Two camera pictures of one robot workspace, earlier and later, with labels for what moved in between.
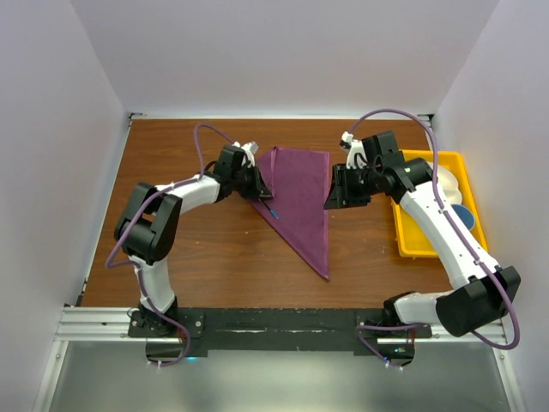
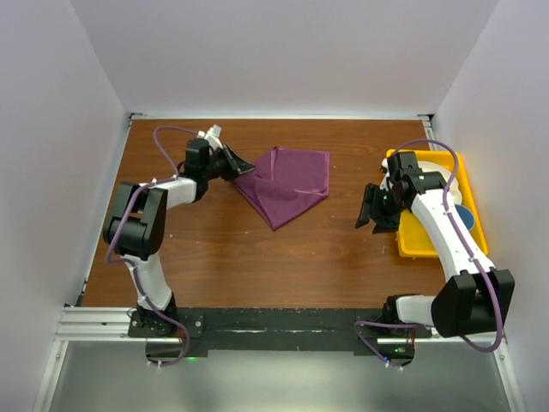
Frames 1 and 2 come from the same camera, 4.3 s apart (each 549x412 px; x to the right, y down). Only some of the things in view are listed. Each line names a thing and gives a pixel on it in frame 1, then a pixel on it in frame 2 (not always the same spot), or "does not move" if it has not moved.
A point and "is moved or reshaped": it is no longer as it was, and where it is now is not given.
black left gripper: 258,189 to 235,164
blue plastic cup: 465,215 does not move
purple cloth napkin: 298,179 is moved or reshaped
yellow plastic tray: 413,241 does not move
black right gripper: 340,195 to 370,210
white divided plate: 449,184 does not move
